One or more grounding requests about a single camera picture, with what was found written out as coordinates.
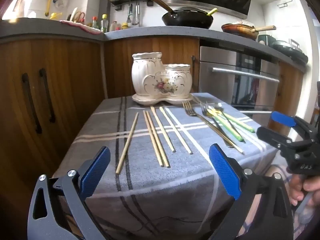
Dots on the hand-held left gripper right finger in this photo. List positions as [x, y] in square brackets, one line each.
[225, 172]

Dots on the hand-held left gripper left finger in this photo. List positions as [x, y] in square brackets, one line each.
[96, 170]

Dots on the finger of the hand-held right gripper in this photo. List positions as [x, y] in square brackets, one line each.
[272, 135]
[283, 119]

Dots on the wooden chopstick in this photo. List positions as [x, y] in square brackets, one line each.
[153, 138]
[162, 129]
[127, 142]
[176, 130]

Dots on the yellow plastic spoon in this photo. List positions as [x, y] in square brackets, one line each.
[231, 130]

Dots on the silver fork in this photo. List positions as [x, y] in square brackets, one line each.
[217, 127]

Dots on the gold fork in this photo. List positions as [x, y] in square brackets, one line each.
[212, 127]

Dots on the pair of wooden chopsticks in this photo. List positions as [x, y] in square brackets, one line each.
[158, 139]

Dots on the cream floral ceramic utensil holder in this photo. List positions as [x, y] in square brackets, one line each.
[147, 75]

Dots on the person's right hand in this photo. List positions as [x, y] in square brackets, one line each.
[300, 190]

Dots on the blue plaid tablecloth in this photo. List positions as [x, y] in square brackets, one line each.
[150, 192]

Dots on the black pan with lid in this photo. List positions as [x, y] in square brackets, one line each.
[290, 50]

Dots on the stainless steel oven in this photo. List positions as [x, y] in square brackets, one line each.
[217, 87]

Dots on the wooden double-door cabinet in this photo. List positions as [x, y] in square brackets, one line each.
[70, 80]

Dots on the cream ceramic drip tray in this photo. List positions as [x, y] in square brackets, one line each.
[162, 101]

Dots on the wooden cabinet door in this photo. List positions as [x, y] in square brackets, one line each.
[120, 65]

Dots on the black wok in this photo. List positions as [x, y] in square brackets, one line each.
[187, 20]

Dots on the red and white cloth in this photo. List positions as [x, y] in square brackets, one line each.
[82, 27]

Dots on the yellow-capped oil bottle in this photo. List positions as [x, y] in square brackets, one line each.
[104, 25]

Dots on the grey kitchen countertop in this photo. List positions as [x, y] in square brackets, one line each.
[140, 31]

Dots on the red-capped sauce bottle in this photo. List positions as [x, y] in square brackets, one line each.
[94, 23]

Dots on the hanging metal kitchen tool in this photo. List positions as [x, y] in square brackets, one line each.
[136, 13]
[129, 13]

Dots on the wall towel holder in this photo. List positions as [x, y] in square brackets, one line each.
[285, 4]

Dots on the black wall shelf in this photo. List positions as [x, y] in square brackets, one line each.
[135, 0]

